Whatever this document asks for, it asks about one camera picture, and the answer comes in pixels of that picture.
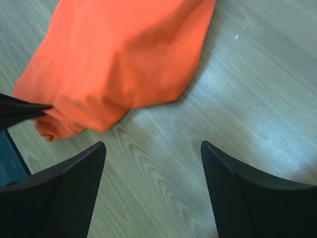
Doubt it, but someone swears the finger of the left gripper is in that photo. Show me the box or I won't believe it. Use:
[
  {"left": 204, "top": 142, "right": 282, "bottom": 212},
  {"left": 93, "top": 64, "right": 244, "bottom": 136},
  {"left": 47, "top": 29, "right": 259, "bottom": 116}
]
[{"left": 0, "top": 94, "right": 53, "bottom": 130}]

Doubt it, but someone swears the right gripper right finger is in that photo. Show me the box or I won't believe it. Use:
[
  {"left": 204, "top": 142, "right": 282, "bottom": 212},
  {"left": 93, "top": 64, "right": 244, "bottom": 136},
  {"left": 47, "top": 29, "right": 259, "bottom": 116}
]
[{"left": 201, "top": 141, "right": 317, "bottom": 238}]

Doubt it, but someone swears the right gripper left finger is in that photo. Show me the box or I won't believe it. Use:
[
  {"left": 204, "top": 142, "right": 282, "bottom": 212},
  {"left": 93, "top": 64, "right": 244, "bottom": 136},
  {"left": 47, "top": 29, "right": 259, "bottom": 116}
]
[{"left": 0, "top": 142, "right": 106, "bottom": 238}]

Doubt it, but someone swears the orange t-shirt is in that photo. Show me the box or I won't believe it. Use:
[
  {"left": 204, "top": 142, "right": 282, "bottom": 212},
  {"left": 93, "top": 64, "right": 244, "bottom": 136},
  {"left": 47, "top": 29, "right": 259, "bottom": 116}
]
[{"left": 12, "top": 0, "right": 215, "bottom": 141}]

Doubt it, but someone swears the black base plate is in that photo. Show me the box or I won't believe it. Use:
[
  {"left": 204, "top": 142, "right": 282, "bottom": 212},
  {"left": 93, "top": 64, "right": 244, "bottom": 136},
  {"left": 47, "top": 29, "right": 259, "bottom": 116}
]
[{"left": 0, "top": 130, "right": 31, "bottom": 186}]

